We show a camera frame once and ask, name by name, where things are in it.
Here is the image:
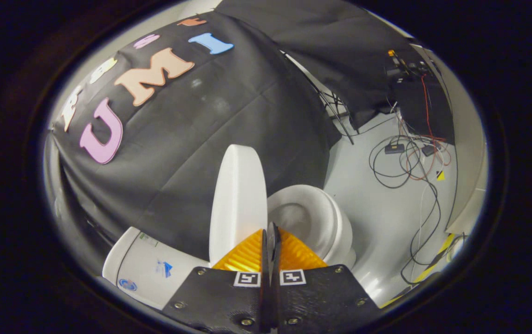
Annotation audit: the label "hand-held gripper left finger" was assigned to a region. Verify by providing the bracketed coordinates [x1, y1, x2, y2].
[162, 223, 272, 334]

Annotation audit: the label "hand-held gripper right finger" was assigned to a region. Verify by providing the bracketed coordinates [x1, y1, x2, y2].
[271, 222, 383, 334]

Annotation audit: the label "round black lid pull tab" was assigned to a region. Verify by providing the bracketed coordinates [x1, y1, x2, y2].
[266, 222, 281, 279]

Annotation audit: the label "white toilet lid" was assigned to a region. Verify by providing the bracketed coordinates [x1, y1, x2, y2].
[209, 144, 268, 267]

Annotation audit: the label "white ceramic toilet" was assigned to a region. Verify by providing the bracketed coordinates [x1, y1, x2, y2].
[103, 185, 357, 310]

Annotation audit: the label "white ceramic tank cover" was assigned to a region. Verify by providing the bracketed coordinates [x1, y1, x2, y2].
[103, 226, 142, 291]

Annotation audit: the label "yellow black floor tape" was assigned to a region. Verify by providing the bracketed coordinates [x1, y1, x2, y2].
[380, 170, 456, 308]

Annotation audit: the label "black backdrop cloth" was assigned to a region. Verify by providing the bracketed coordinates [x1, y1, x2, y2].
[50, 0, 434, 260]

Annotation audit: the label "black light stand tripod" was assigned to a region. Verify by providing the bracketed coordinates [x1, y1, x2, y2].
[284, 50, 355, 145]

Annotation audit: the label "black cloth-covered table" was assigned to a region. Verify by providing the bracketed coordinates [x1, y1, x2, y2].
[387, 70, 455, 145]

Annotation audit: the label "orange and black device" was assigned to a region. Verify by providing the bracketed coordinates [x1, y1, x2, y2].
[386, 49, 430, 83]

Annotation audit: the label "white toilet seat ring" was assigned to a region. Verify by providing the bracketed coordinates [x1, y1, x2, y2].
[267, 185, 353, 266]

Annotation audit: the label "tangle of floor cables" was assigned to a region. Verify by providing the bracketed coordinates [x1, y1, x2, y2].
[369, 111, 459, 284]

